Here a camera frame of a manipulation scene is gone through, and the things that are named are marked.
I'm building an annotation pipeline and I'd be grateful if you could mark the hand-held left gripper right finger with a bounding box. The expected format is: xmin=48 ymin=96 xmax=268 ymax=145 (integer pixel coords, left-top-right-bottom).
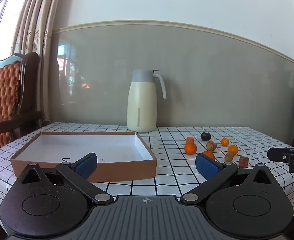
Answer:
xmin=180 ymin=152 xmax=278 ymax=205

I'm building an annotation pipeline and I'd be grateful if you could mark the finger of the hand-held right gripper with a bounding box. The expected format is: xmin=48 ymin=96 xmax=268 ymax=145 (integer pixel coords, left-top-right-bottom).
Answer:
xmin=267 ymin=147 xmax=294 ymax=163

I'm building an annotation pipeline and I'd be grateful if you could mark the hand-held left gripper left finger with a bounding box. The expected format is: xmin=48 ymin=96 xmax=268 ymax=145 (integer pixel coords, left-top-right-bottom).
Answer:
xmin=18 ymin=152 xmax=115 ymax=205

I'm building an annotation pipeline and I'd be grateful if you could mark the shallow brown cardboard box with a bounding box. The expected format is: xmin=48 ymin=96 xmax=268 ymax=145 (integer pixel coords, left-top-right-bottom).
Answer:
xmin=10 ymin=131 xmax=158 ymax=183

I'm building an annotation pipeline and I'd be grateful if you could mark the white black checked tablecloth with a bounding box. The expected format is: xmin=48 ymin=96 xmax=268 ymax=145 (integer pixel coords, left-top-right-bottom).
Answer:
xmin=0 ymin=122 xmax=294 ymax=230

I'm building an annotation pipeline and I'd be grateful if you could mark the cream thermos jug grey lid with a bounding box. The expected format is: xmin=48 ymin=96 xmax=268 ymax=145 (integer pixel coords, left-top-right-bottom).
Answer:
xmin=127 ymin=69 xmax=167 ymax=132

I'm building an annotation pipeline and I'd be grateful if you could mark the dark wooden bench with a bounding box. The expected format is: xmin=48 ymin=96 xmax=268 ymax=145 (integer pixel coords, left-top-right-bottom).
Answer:
xmin=0 ymin=52 xmax=43 ymax=154

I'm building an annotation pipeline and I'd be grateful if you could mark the wooden chair, orange cushion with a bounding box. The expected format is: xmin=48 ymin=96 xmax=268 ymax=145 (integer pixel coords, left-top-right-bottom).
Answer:
xmin=0 ymin=62 xmax=21 ymax=154

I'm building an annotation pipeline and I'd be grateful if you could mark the beige patterned curtain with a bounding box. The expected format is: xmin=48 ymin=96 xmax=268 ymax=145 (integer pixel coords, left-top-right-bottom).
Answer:
xmin=10 ymin=0 xmax=70 ymax=125

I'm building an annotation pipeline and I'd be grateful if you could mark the window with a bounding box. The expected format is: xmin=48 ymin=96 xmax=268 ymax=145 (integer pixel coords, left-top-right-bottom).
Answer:
xmin=0 ymin=0 xmax=34 ymax=65

